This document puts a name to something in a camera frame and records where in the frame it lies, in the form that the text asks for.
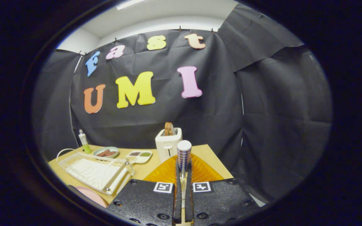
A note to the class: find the brown sausage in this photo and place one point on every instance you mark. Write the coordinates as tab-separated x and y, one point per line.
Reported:
101	153
112	153

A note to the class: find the clear bottle with green liquid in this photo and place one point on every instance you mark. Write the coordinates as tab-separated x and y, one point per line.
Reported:
83	141

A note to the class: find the toast slice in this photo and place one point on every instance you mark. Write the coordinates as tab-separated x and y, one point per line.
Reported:
172	129
167	128

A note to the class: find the white divided tray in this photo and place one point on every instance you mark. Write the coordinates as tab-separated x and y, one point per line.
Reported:
144	160

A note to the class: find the white ribbed drain tray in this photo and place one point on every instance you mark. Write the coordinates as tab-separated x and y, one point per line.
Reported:
90	171

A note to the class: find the pale green plate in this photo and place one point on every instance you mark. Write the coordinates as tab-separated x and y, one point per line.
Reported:
115	149

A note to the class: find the black backdrop cloth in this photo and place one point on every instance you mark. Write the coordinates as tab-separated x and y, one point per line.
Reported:
215	125

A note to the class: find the green beans heap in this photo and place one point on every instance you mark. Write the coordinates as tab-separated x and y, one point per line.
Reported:
145	154

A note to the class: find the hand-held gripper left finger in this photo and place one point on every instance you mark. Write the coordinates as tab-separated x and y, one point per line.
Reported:
143	201

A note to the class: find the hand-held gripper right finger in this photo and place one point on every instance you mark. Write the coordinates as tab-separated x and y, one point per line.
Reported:
218	201

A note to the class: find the ceiling light panel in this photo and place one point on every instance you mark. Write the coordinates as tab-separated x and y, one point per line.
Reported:
130	3

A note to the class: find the pink plate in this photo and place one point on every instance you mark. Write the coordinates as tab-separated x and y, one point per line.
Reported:
91	194

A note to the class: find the yellow grains heap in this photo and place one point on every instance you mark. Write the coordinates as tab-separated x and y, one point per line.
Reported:
133	158

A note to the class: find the white toaster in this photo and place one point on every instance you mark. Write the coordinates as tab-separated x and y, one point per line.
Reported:
165	147

